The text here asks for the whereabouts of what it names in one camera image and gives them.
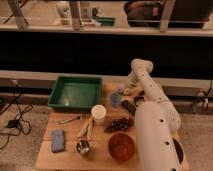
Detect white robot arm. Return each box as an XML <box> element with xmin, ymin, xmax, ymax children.
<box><xmin>123</xmin><ymin>59</ymin><xmax>182</xmax><ymax>171</ymax></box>

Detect black remote control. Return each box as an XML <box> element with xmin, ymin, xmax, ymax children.
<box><xmin>121</xmin><ymin>100</ymin><xmax>136</xmax><ymax>116</ymax></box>

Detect bunch of dark grapes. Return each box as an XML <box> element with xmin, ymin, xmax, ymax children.
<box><xmin>104</xmin><ymin>118</ymin><xmax>134</xmax><ymax>133</ymax></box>

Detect white paper cup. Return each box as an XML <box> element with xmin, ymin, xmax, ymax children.
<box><xmin>91</xmin><ymin>104</ymin><xmax>107</xmax><ymax>124</ymax></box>

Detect green plastic tray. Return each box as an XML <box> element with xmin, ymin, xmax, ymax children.
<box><xmin>48</xmin><ymin>76</ymin><xmax>102</xmax><ymax>112</ymax></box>

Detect metal spoon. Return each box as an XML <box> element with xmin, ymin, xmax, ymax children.
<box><xmin>58</xmin><ymin>115</ymin><xmax>84</xmax><ymax>124</ymax></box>

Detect red-orange bowl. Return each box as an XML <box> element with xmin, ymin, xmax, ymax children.
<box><xmin>108</xmin><ymin>133</ymin><xmax>135</xmax><ymax>162</ymax></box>

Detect yellow banana peel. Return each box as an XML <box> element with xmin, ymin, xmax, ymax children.
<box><xmin>77</xmin><ymin>117</ymin><xmax>93</xmax><ymax>141</ymax></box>

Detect green bin in background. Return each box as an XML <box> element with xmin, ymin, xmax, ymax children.
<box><xmin>94</xmin><ymin>17</ymin><xmax>115</xmax><ymax>26</ymax></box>

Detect person in background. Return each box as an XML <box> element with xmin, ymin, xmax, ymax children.
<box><xmin>123</xmin><ymin>0</ymin><xmax>165</xmax><ymax>27</ymax></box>

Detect dark plate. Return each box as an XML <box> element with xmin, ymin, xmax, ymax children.
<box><xmin>173</xmin><ymin>138</ymin><xmax>184</xmax><ymax>164</ymax></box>

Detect blue sponge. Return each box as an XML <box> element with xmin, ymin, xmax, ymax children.
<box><xmin>51</xmin><ymin>130</ymin><xmax>65</xmax><ymax>153</ymax></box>

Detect cables at right wall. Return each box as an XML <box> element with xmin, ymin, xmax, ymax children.
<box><xmin>191</xmin><ymin>79</ymin><xmax>213</xmax><ymax>113</ymax></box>

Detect black floor cables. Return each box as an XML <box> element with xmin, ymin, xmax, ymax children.
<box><xmin>0</xmin><ymin>83</ymin><xmax>34</xmax><ymax>151</ymax></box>

